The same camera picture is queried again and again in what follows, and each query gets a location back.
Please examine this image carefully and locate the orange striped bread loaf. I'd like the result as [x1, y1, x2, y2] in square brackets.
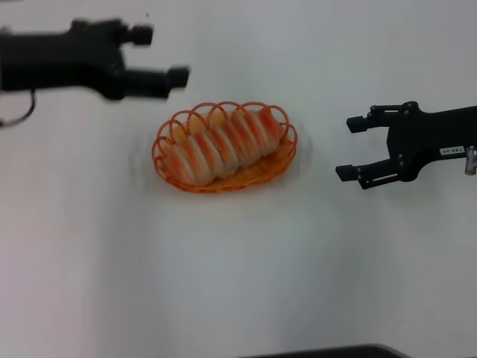
[163, 106, 283, 186]

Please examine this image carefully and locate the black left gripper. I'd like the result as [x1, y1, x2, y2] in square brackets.
[0, 19, 191, 102]

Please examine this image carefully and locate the silver gripper plug connector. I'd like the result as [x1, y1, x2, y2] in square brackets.
[464, 145, 477, 175]

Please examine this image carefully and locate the dark rounded object edge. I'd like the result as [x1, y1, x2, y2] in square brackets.
[238, 343, 407, 358]

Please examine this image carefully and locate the dark left arm cable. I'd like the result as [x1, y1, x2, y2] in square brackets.
[0, 89, 37, 128]

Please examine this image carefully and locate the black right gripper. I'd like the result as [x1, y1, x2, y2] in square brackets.
[335, 100, 477, 191]

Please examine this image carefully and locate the orange wire oval basket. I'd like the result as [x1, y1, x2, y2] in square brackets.
[151, 99, 299, 195]

